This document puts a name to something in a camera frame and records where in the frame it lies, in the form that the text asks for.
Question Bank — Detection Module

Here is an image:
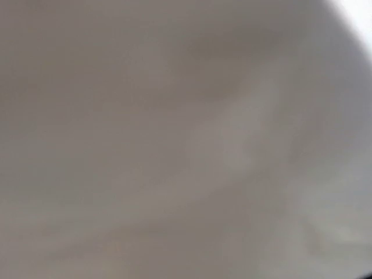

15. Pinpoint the white plastic bag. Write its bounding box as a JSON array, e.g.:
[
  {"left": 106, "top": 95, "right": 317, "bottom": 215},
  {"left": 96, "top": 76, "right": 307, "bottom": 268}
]
[{"left": 1, "top": 1, "right": 371, "bottom": 278}]

